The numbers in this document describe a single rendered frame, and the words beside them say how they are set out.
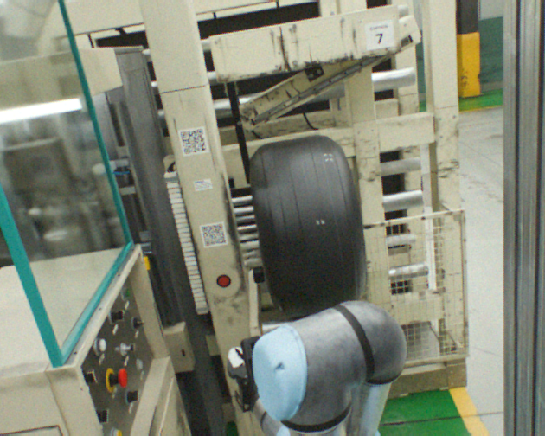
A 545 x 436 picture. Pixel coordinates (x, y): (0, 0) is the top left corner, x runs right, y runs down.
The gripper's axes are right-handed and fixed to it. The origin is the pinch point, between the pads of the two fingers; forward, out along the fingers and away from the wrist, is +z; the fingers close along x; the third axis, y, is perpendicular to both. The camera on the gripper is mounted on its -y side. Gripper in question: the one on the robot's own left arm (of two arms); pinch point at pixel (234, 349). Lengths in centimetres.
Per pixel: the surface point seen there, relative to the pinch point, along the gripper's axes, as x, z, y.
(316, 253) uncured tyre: 27.1, 8.1, -16.7
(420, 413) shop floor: 106, 51, 93
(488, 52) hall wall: 801, 680, -79
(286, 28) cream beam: 40, 49, -77
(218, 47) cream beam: 20, 57, -72
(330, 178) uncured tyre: 34, 13, -35
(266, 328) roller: 19.0, 26.0, 12.6
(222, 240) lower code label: 10.0, 35.9, -15.0
